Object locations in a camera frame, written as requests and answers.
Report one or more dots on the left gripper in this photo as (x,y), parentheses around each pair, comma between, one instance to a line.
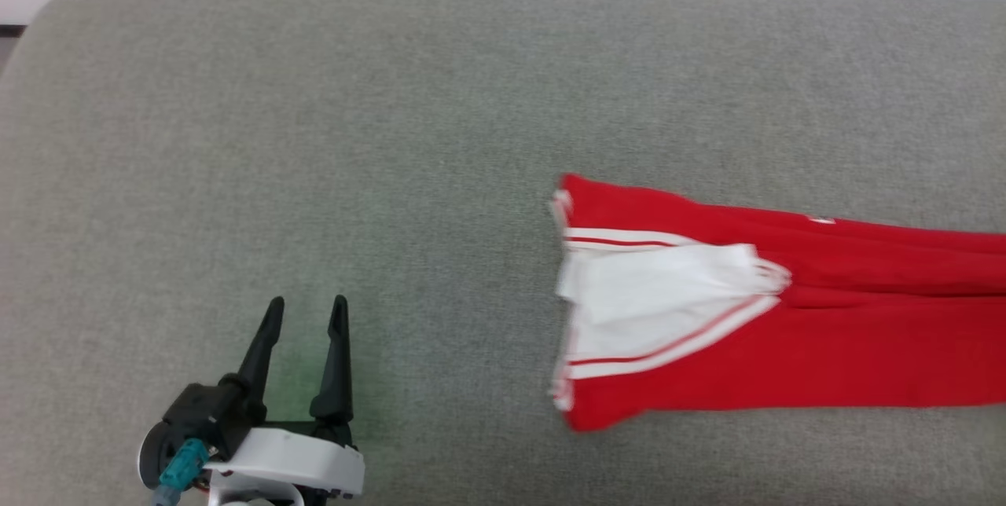
(208,419)

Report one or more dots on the red and white jersey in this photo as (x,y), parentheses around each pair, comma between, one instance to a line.
(786,333)

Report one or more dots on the grey fabric sofa cushion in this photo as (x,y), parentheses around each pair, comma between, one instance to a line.
(393,137)

